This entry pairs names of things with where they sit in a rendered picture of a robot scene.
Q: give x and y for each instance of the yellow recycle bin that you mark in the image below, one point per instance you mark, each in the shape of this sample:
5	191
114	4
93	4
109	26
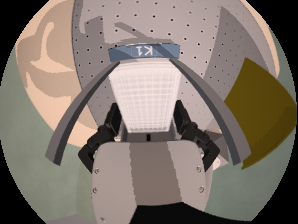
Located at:
263	108

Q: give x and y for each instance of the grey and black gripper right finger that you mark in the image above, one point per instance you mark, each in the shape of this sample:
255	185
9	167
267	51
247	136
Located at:
190	131

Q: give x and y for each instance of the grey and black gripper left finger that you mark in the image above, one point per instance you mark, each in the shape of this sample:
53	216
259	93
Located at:
105	133

